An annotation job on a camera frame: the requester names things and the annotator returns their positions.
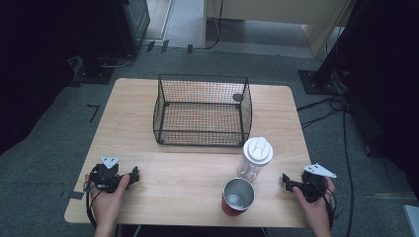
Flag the grey tape patch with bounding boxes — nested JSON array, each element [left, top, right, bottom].
[[60, 189, 86, 201]]

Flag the black cabinet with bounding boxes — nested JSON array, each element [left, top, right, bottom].
[[110, 0, 151, 57]]

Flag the right hand-held gripper cable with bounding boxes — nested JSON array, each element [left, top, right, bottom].
[[315, 179, 339, 230]]

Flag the person's left hand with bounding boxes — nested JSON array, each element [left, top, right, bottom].
[[85, 173, 131, 228]]

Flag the black stand base plate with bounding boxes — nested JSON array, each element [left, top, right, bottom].
[[68, 54, 117, 87], [297, 68, 349, 97]]

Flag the hand-held gripper cable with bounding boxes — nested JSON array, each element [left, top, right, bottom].
[[83, 164, 102, 229], [315, 179, 339, 230]]

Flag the long black floor cable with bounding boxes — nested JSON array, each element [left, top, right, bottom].
[[341, 100, 356, 237]]

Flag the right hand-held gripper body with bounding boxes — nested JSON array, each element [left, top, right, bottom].
[[290, 163, 338, 203]]

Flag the black curtain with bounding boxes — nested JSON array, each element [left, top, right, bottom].
[[324, 0, 419, 201], [0, 0, 127, 156]]

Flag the looped black floor cable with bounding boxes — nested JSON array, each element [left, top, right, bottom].
[[96, 52, 137, 70]]

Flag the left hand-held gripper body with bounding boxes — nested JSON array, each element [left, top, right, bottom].
[[88, 156, 134, 195]]

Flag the black floor cable bundle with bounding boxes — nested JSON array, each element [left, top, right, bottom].
[[295, 93, 349, 130]]

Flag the black wire mesh basket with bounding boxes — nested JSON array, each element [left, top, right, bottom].
[[152, 73, 254, 147]]

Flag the person's right hand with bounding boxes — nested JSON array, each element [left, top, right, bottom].
[[292, 177, 337, 229]]

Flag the clear bottle with white lid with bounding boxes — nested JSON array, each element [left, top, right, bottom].
[[235, 136, 275, 183]]

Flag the left hand-held gripper cable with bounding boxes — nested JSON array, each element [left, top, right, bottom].
[[83, 164, 102, 229]]

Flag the light wooden furniture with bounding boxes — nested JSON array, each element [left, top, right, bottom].
[[203, 0, 358, 59]]

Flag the white flat object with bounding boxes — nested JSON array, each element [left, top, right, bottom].
[[401, 203, 419, 237]]

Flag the hanging black cable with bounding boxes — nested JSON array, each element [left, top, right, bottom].
[[193, 0, 225, 51]]

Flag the red metal cup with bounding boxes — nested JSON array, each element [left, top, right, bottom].
[[220, 177, 256, 217]]

